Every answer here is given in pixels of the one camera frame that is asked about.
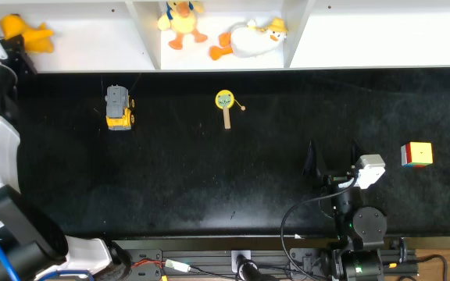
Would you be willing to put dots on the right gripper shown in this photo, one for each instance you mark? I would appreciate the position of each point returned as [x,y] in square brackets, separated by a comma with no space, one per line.
[336,179]

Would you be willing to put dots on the many-coloured puzzle cube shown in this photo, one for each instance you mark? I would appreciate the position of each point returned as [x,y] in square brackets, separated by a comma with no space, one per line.
[419,154]

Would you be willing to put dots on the yellow rattle drum toy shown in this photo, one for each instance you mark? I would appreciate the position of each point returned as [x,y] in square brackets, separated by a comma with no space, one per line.
[224,99]

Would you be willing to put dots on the grey and yellow toy truck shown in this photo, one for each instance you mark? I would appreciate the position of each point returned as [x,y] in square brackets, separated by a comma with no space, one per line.
[118,109]

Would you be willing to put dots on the yellow rubber duck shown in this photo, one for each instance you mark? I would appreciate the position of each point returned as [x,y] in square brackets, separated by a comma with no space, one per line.
[33,37]

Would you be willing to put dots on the white shelf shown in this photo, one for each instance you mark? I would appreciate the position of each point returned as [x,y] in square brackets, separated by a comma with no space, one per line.
[365,39]

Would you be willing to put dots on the white plush duck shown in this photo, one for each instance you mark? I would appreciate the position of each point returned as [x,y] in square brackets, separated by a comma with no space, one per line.
[250,41]

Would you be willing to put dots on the yellow plush duck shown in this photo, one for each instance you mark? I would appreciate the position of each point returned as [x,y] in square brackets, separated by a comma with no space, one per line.
[183,22]

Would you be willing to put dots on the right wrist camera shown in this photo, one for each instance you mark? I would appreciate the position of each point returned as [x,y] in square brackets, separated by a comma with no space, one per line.
[370,168]

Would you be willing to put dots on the mounting rail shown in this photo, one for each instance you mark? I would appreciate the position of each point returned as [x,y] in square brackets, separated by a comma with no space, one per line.
[209,259]

